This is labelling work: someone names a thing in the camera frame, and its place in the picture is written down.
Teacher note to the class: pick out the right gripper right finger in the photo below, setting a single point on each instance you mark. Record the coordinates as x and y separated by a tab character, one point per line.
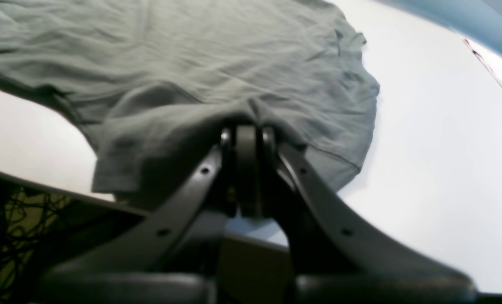
333	249

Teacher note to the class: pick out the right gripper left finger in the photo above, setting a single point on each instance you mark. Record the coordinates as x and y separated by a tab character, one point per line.
183	235

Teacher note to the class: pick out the grey T-shirt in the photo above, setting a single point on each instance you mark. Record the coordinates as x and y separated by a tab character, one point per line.
151	83

